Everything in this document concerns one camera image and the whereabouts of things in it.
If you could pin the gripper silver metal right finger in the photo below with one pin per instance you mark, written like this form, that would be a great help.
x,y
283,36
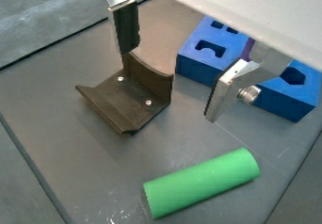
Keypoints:
x,y
236,82

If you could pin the blue shape-sorter block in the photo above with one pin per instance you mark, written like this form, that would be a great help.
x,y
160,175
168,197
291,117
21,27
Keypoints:
x,y
213,45

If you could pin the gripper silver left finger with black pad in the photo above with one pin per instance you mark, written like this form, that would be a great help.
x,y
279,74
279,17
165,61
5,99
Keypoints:
x,y
123,14

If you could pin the purple pentagon peg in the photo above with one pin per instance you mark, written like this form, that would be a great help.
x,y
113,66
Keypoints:
x,y
247,49

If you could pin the green oval cylinder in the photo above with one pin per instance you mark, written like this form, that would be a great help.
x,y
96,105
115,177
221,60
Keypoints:
x,y
180,189

